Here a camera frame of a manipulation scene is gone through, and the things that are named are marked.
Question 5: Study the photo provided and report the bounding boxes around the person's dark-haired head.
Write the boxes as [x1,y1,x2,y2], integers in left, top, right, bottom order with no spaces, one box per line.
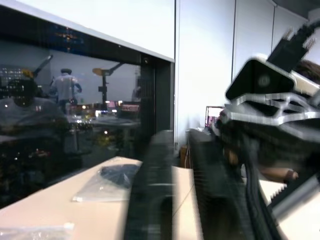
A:
[293,59,320,87]

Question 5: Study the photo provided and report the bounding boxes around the brown cardboard box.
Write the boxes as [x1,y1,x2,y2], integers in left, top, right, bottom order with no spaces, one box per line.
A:
[179,144,194,169]

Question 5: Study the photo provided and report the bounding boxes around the dark glass window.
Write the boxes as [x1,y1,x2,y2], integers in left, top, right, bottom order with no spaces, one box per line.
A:
[0,4,175,210]

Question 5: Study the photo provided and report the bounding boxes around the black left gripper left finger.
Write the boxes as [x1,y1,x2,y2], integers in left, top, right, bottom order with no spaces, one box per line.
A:
[123,129,176,240]

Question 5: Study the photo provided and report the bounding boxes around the computer monitor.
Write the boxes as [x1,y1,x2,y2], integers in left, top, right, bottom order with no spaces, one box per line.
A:
[205,105,226,129]

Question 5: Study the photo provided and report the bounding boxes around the clear plastic bag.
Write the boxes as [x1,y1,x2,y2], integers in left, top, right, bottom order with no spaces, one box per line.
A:
[0,222,76,240]

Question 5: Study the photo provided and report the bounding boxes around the black connector board with pins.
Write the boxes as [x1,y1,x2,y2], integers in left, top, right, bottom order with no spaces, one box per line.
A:
[266,19,316,74]

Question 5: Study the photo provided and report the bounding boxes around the black pouch in clear bag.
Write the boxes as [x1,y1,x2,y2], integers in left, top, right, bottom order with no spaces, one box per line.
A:
[72,163,144,203]

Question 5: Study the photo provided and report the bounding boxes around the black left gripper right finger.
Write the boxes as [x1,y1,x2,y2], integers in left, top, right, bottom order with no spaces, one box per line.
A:
[188,130,249,240]

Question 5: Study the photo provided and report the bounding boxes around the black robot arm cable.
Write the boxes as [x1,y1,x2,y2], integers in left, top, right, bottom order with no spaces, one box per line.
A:
[243,159,285,240]

